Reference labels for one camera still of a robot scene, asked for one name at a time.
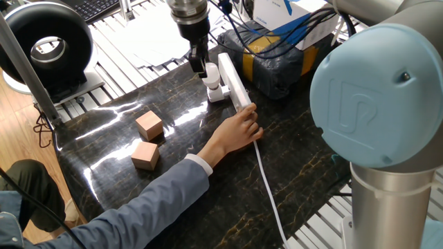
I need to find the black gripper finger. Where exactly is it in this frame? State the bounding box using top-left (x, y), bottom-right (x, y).
top-left (188, 50), bottom-right (209, 79)
top-left (200, 43), bottom-right (212, 66)

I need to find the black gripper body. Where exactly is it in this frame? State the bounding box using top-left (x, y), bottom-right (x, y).
top-left (177, 16), bottom-right (213, 51)

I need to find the white LED bulb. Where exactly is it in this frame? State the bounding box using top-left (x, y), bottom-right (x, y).
top-left (201, 62), bottom-right (222, 91)

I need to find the white plug-in bulb holder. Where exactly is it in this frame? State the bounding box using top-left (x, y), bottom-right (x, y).
top-left (206, 84), bottom-right (231, 104)

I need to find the white power strip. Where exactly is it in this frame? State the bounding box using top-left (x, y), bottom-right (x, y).
top-left (217, 52), bottom-right (253, 112)

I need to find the person's right hand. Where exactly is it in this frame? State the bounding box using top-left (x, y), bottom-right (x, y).
top-left (207, 102), bottom-right (265, 156)

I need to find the black wrapped package yellow tape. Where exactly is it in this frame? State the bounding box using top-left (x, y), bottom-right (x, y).
top-left (217, 22), bottom-right (335, 101)

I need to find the white and blue cardboard box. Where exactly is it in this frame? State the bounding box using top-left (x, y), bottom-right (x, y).
top-left (252, 0), bottom-right (343, 52)

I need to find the wooden cube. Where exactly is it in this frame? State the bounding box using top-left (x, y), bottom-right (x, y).
top-left (135, 110), bottom-right (164, 142)
top-left (130, 141), bottom-right (161, 172)

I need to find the black keyboard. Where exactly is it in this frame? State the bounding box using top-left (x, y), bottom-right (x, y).
top-left (73, 0), bottom-right (121, 24)

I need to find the right arm in blue-grey sleeve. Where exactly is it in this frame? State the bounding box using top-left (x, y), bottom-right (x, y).
top-left (22, 140), bottom-right (226, 249)

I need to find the person's dark trouser leg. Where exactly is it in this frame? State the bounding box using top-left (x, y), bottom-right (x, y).
top-left (0, 158), bottom-right (67, 233)

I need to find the silver robot mounting plate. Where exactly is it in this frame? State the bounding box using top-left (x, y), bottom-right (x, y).
top-left (341, 215), bottom-right (354, 249)

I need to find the person's blue-grey jacket torso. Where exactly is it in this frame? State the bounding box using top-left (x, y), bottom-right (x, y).
top-left (0, 190), bottom-right (26, 249)

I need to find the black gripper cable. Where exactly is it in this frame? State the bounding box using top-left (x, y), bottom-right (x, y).
top-left (206, 0), bottom-right (358, 60)

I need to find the aluminium frame post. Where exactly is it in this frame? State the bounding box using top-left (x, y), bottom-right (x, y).
top-left (0, 13), bottom-right (64, 128)
top-left (118, 0), bottom-right (136, 22)

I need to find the black ring-shaped device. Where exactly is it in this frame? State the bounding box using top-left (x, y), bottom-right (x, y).
top-left (0, 1), bottom-right (107, 107)

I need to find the white power strip cable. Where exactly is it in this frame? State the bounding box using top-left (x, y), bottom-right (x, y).
top-left (251, 139), bottom-right (291, 249)

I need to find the black floor cable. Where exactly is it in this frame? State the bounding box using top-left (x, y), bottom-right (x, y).
top-left (0, 167), bottom-right (88, 249)

